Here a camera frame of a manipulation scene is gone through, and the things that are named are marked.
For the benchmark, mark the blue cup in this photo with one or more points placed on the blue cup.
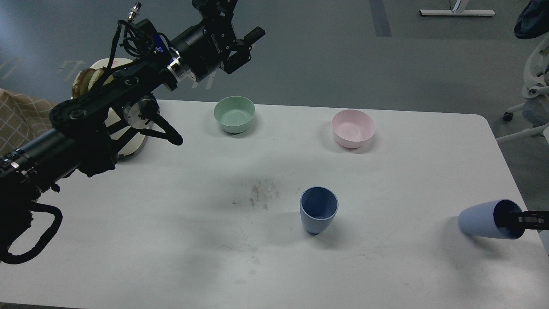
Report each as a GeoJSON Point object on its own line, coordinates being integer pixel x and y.
{"type": "Point", "coordinates": [480, 220]}
{"type": "Point", "coordinates": [318, 206]}

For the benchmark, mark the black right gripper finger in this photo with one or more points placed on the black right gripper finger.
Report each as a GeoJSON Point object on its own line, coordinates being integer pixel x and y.
{"type": "Point", "coordinates": [528, 220]}

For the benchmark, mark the dark blue cloth item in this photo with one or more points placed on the dark blue cloth item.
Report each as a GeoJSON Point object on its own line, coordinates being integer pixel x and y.
{"type": "Point", "coordinates": [533, 21]}

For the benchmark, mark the cream white toaster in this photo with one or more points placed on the cream white toaster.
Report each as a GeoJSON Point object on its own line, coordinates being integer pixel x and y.
{"type": "Point", "coordinates": [131, 145]}

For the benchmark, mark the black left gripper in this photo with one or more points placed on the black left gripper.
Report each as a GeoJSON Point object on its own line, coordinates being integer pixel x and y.
{"type": "Point", "coordinates": [202, 48]}

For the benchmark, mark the white desk foot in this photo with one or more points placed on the white desk foot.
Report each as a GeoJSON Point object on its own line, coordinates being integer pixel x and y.
{"type": "Point", "coordinates": [457, 9]}

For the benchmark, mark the pink bowl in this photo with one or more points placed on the pink bowl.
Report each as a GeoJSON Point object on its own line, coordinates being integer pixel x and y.
{"type": "Point", "coordinates": [352, 128]}

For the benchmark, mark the beige checkered cloth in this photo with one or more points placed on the beige checkered cloth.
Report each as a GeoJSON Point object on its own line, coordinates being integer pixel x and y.
{"type": "Point", "coordinates": [22, 119]}

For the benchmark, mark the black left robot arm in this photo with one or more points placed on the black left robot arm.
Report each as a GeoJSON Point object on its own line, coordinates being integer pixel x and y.
{"type": "Point", "coordinates": [89, 130]}

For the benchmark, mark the green bowl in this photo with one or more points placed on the green bowl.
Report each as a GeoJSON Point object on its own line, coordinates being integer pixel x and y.
{"type": "Point", "coordinates": [235, 114]}

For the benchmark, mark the toast slice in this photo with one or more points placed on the toast slice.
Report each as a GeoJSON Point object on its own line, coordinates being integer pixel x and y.
{"type": "Point", "coordinates": [81, 84]}
{"type": "Point", "coordinates": [97, 76]}

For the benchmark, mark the right toast slice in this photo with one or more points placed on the right toast slice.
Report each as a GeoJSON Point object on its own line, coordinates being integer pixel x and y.
{"type": "Point", "coordinates": [97, 76]}

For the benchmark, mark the left toast slice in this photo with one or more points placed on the left toast slice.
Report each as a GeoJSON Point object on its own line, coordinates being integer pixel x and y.
{"type": "Point", "coordinates": [81, 84]}

